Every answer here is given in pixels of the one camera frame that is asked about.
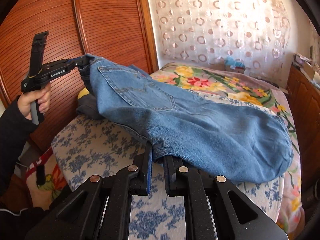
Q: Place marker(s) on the colourful floral blanket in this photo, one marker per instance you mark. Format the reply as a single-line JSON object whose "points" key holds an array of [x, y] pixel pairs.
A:
{"points": [[225, 85]]}

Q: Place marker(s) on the clutter of papers and boxes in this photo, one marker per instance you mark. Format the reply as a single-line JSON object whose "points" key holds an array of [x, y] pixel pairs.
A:
{"points": [[306, 65]]}

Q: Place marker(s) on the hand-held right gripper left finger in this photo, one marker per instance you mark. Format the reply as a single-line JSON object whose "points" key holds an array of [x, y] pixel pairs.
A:
{"points": [[149, 172]]}

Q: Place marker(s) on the wooden cabinet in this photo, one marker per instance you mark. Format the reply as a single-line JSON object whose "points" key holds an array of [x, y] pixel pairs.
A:
{"points": [[305, 110]]}

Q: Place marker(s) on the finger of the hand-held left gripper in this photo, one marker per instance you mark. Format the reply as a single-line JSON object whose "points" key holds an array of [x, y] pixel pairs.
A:
{"points": [[75, 60], [83, 65]]}

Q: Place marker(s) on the person's left hand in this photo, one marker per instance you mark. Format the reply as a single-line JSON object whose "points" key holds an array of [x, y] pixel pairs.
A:
{"points": [[45, 97]]}

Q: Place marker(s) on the yellow plush toy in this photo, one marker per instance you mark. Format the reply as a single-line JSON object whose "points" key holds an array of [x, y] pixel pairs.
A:
{"points": [[85, 95]]}

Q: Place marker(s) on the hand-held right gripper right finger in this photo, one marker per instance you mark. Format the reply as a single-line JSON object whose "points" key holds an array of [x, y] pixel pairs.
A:
{"points": [[168, 177]]}

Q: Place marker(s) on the blue floral bedsheet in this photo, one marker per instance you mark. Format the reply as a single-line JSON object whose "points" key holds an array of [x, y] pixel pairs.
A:
{"points": [[95, 145]]}

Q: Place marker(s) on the circle-patterned sheer curtain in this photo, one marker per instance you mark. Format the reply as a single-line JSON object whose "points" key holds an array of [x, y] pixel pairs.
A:
{"points": [[220, 22]]}

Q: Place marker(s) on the blue denim pants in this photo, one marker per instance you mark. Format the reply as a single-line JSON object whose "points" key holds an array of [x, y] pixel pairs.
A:
{"points": [[187, 130]]}

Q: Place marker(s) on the red and yellow printed blanket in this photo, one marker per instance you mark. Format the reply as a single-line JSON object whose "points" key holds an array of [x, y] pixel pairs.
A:
{"points": [[50, 177]]}

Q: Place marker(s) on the cardboard box with blue cloth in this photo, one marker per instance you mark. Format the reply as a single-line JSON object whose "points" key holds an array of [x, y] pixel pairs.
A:
{"points": [[234, 66]]}

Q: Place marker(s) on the person's left forearm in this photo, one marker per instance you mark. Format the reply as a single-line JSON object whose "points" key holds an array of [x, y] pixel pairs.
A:
{"points": [[12, 142]]}

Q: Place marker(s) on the dark grey cloth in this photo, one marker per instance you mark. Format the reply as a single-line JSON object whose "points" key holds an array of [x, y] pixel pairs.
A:
{"points": [[87, 110]]}

